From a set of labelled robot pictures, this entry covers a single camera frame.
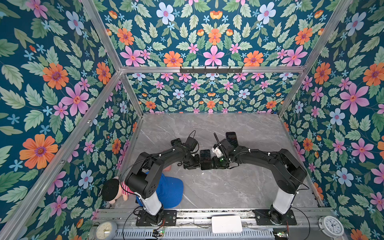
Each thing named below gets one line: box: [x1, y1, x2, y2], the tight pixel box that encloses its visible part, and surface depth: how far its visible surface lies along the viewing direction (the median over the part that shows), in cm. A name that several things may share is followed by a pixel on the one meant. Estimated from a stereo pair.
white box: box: [211, 216, 243, 233], surface depth 69 cm
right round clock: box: [318, 215, 345, 238], surface depth 70 cm
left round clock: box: [95, 220, 118, 240], surface depth 69 cm
